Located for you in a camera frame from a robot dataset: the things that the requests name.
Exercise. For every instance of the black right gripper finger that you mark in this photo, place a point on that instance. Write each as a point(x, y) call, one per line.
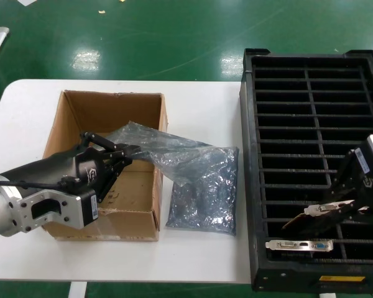
point(342, 183)
point(354, 215)

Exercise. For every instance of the dark antistatic card bag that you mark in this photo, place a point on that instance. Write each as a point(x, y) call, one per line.
point(161, 146)

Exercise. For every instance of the graphics card with silver bracket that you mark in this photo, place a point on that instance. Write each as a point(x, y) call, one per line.
point(323, 209)
point(298, 245)

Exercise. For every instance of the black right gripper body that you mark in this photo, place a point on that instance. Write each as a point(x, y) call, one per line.
point(370, 195)

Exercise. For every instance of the white table leg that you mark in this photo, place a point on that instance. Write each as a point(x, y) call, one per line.
point(77, 291)

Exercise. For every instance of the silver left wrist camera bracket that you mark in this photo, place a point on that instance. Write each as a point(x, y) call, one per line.
point(71, 208)

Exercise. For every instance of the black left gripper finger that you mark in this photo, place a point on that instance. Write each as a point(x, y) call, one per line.
point(118, 174)
point(112, 147)

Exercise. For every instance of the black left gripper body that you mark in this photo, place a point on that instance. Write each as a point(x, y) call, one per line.
point(81, 167)

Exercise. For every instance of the brown cardboard box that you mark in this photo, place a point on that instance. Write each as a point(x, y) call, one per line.
point(127, 223)

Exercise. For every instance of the white paper sheet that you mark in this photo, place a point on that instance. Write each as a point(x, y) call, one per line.
point(27, 2)

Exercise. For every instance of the black slotted container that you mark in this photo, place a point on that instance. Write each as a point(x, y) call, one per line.
point(251, 174)

